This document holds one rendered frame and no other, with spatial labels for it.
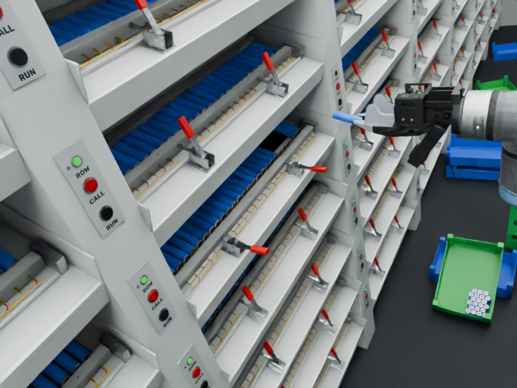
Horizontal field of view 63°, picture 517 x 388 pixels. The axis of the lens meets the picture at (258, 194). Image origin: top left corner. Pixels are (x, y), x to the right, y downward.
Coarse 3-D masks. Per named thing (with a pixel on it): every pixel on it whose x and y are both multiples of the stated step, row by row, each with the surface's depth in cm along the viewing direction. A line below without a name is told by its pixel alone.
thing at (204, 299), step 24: (288, 120) 113; (312, 120) 109; (336, 120) 106; (312, 144) 107; (288, 192) 94; (264, 216) 88; (240, 240) 84; (264, 240) 88; (216, 264) 79; (240, 264) 80; (216, 288) 76; (192, 312) 70
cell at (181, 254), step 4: (164, 244) 79; (168, 244) 80; (160, 248) 80; (164, 248) 79; (168, 248) 79; (172, 248) 79; (176, 248) 79; (164, 252) 80; (168, 252) 79; (172, 252) 79; (176, 252) 78; (180, 252) 78; (184, 252) 79; (176, 256) 78; (180, 256) 78; (184, 256) 78; (180, 260) 78; (184, 260) 78
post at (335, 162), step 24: (312, 0) 91; (288, 24) 97; (312, 24) 94; (336, 24) 101; (336, 48) 102; (312, 96) 105; (336, 144) 110; (336, 168) 115; (360, 216) 134; (360, 288) 144; (360, 312) 150; (360, 336) 159
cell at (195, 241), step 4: (176, 232) 82; (180, 232) 82; (184, 232) 82; (176, 236) 82; (180, 236) 82; (184, 236) 81; (188, 236) 81; (192, 236) 81; (184, 240) 81; (188, 240) 81; (192, 240) 81; (196, 240) 80; (200, 240) 81; (192, 244) 81; (196, 244) 80
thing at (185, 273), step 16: (304, 128) 107; (304, 144) 104; (288, 160) 100; (272, 176) 95; (256, 192) 90; (240, 208) 86; (256, 208) 89; (224, 224) 83; (208, 240) 80; (192, 256) 77; (192, 272) 76; (192, 288) 74
